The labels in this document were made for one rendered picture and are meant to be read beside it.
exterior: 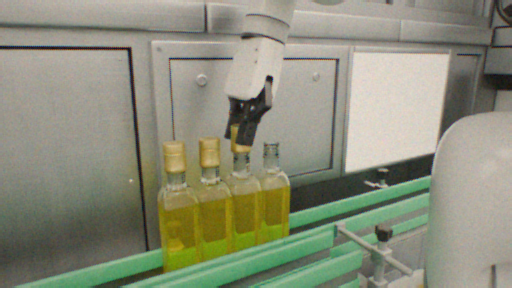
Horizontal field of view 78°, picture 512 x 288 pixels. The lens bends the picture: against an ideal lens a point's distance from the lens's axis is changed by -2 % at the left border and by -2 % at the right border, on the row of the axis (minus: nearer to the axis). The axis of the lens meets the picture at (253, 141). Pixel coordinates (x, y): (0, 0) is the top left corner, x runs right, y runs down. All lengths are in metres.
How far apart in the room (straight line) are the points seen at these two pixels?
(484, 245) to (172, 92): 0.53
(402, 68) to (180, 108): 0.63
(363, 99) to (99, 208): 0.67
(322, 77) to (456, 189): 0.60
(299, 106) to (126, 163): 0.39
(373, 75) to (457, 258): 0.71
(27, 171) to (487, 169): 0.64
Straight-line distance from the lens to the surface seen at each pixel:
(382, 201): 0.90
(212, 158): 0.52
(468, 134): 0.23
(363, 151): 0.93
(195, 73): 0.64
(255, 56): 0.50
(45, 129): 0.65
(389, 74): 0.96
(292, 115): 0.75
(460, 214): 0.23
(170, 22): 0.63
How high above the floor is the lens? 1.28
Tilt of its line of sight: 14 degrees down
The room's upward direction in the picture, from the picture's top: straight up
